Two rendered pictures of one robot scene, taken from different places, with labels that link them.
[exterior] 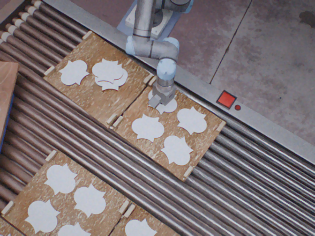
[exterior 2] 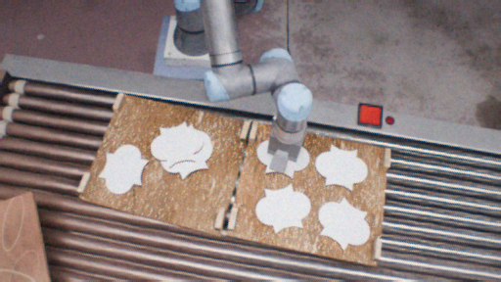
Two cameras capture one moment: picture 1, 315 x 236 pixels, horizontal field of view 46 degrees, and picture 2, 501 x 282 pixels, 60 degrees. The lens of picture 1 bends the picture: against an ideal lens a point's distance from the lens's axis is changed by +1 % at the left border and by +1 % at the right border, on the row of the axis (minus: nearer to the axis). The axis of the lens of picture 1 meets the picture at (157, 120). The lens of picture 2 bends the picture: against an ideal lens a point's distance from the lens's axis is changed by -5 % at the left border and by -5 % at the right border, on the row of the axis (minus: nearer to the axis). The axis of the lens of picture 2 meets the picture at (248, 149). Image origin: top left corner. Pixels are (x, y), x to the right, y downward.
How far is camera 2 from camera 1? 0.57 m
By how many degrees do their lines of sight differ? 9
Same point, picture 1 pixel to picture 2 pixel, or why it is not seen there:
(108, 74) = (180, 149)
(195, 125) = (349, 172)
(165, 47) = (274, 67)
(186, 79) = not seen: hidden behind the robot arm
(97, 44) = (138, 109)
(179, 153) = (350, 226)
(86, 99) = (162, 203)
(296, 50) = (369, 24)
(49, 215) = not seen: outside the picture
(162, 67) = (291, 101)
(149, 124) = (283, 202)
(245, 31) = (298, 22)
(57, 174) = not seen: outside the picture
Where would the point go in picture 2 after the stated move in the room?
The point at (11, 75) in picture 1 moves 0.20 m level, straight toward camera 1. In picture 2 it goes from (28, 216) to (90, 258)
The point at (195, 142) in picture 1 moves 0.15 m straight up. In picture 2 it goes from (363, 198) to (378, 178)
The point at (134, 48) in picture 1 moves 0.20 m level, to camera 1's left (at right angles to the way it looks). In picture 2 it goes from (225, 88) to (140, 112)
